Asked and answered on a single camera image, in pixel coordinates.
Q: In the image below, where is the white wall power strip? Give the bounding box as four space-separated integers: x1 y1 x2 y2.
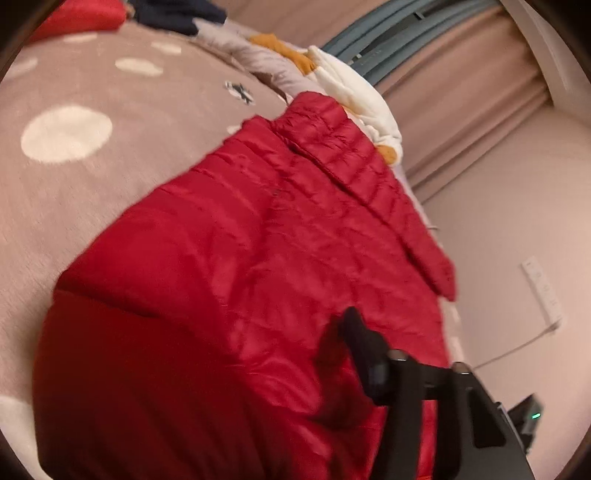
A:
521 256 566 332

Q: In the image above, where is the red down jacket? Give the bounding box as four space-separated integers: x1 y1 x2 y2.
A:
33 92 456 479

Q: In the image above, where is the polka dot bed sheet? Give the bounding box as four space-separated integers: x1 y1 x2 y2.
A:
1 24 290 479

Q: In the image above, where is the folded red jacket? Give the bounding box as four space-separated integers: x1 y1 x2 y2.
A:
28 0 127 43

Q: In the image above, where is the white goose plush toy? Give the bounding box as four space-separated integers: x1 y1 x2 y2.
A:
249 34 404 165

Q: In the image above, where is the lilac quilt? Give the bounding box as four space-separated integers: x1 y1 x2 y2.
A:
195 19 435 231

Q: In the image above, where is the navy blue garment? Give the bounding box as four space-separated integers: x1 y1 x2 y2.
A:
125 0 228 37

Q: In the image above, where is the blue curtain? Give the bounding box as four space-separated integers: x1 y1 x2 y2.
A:
322 0 500 86

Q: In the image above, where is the pink curtain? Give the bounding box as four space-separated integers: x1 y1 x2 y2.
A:
219 1 549 201

